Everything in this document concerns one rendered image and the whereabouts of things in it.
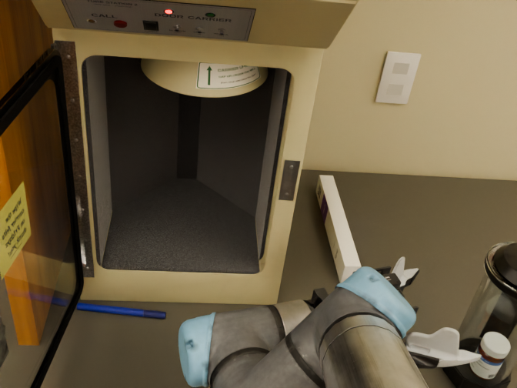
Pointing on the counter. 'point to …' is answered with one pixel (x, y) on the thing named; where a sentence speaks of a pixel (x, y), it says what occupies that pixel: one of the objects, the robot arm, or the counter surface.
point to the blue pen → (121, 310)
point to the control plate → (231, 21)
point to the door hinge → (68, 54)
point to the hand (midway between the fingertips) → (447, 314)
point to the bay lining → (178, 140)
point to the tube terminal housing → (281, 209)
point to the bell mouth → (204, 77)
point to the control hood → (292, 10)
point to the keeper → (288, 180)
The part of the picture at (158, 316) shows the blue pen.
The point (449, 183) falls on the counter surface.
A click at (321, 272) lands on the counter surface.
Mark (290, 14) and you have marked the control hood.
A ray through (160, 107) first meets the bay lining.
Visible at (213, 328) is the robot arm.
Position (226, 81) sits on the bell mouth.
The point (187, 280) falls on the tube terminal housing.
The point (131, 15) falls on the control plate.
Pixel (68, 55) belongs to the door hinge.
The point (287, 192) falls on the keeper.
